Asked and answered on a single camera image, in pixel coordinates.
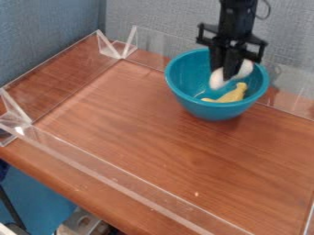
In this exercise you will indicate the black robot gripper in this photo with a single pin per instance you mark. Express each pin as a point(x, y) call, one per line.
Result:
point(229, 39)

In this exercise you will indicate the blue bowl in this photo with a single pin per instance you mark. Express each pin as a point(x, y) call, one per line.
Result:
point(207, 96)

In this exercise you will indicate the clear acrylic barrier wall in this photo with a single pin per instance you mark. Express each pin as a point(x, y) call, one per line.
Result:
point(99, 131)

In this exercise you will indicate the white plush mushroom red cap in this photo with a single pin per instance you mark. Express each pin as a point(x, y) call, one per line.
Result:
point(216, 81)

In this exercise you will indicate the grey metal bracket below table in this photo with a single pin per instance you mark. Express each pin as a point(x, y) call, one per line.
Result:
point(82, 223)

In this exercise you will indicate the yellow plush banana toy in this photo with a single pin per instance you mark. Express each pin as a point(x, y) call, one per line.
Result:
point(232, 96)

